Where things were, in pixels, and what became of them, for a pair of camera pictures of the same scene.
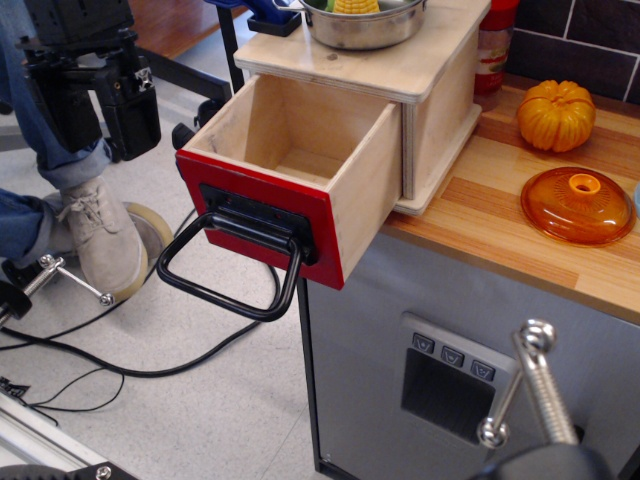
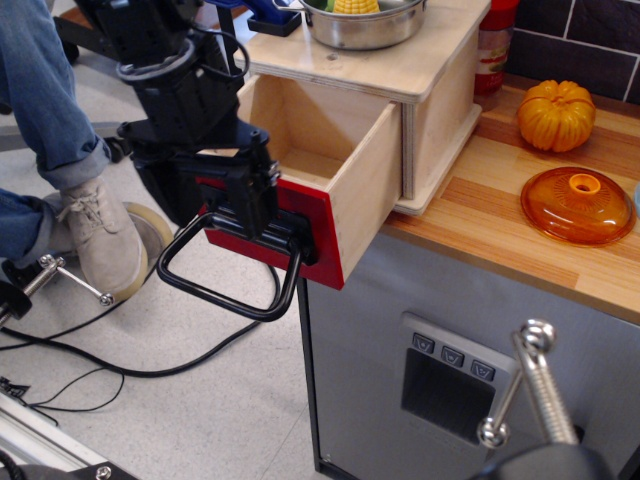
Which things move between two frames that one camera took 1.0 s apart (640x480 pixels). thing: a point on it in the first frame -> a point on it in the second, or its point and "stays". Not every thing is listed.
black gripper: x=72 y=40 -> x=191 y=109
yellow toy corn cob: x=356 y=6 stays
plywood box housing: x=431 y=74 stays
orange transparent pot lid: x=578 y=207 stays
